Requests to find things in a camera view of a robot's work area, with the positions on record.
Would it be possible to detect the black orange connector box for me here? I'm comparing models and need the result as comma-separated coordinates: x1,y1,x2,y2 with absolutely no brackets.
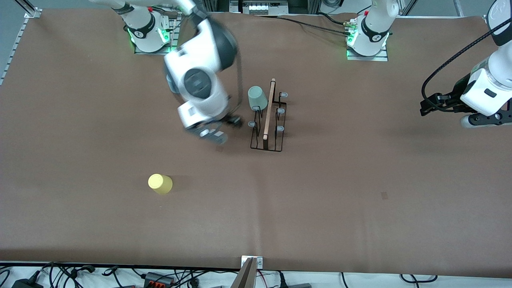
143,272,175,287

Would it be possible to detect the aluminium camera mount profile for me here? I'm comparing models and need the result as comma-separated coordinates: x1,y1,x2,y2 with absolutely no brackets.
231,256,264,288

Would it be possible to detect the black power adapter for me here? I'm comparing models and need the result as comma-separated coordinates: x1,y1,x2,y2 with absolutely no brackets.
11,275,44,288

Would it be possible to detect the pale green plastic cup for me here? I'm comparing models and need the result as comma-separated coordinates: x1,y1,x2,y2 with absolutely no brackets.
248,86,269,112

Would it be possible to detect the thin black table cable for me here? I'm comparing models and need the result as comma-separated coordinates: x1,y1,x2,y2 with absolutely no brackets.
256,14,352,37

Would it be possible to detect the brown table cover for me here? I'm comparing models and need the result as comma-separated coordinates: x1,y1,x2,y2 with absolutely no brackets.
0,9,512,279

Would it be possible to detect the yellow plastic cup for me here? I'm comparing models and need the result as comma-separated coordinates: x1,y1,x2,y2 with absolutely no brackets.
148,173,173,195

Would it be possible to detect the black wire cup holder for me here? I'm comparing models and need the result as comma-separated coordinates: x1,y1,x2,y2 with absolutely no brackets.
249,78,289,153

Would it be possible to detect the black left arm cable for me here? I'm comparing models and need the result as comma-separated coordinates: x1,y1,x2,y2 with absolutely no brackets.
422,27,501,108

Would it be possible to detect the black floor cable bundle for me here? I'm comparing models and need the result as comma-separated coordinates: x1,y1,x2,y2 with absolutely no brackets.
0,262,240,288

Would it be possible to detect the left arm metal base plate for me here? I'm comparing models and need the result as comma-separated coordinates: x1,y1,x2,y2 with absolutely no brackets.
346,47,388,62

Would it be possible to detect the black looped cable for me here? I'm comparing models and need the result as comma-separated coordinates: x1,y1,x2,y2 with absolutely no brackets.
400,274,439,285

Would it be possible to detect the aluminium side rail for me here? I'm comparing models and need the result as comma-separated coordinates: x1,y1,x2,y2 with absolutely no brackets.
0,0,42,85

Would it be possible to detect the thick black table cable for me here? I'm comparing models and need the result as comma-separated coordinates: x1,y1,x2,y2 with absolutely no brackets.
316,11,349,27

